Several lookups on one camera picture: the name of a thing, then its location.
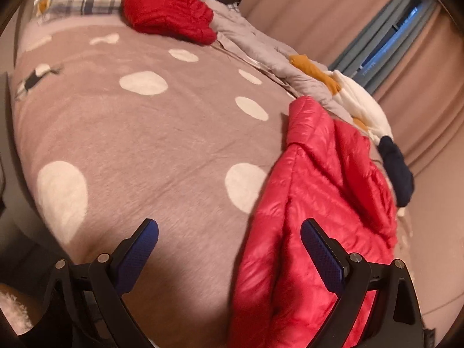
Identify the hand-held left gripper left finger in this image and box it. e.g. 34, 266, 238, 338
31, 218, 160, 348

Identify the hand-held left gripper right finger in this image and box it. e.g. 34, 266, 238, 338
300, 219, 425, 348

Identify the pink hooded puffer jacket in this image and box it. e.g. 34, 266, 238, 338
228, 96, 399, 348

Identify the bed with polka dot sheet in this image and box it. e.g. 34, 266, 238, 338
9, 18, 428, 348

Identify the navy blue garment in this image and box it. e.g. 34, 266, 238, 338
378, 136, 415, 207

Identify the fuzzy pink cloth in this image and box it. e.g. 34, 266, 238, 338
0, 283, 32, 336

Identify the white goose plush toy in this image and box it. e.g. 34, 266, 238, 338
290, 54, 394, 142

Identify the pink curtain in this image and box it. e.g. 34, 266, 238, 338
239, 0, 412, 70
373, 7, 464, 207

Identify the blue curtain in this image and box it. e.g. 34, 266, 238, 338
331, 0, 441, 97

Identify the grey duvet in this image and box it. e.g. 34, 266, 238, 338
203, 0, 363, 124

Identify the window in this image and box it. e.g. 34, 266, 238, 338
359, 0, 425, 77

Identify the red puffer jacket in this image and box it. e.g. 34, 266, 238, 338
123, 0, 218, 46

